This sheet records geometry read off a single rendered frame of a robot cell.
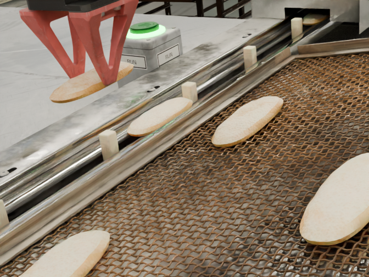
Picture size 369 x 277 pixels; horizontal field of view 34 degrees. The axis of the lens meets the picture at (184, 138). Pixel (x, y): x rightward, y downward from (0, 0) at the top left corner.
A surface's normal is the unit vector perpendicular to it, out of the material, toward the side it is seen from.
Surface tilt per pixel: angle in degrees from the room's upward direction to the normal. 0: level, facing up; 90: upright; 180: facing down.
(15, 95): 0
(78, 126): 0
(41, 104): 0
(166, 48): 90
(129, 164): 80
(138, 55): 90
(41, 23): 86
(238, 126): 19
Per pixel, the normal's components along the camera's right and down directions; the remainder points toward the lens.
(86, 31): -0.48, 0.71
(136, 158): 0.78, 0.00
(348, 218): -0.10, -0.79
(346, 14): -0.57, 0.40
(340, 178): -0.41, -0.79
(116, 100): -0.11, -0.90
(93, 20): 0.81, 0.45
